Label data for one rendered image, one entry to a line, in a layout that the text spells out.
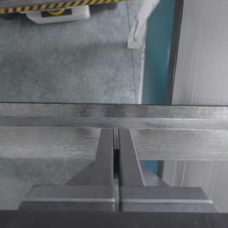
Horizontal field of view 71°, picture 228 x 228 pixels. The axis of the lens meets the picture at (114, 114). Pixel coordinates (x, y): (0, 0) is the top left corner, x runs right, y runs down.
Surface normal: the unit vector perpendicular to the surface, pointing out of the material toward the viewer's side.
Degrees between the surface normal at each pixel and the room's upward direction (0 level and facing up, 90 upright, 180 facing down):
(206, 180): 0
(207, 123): 75
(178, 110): 0
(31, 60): 0
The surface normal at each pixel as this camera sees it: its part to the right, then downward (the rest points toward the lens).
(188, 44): 0.00, 0.27
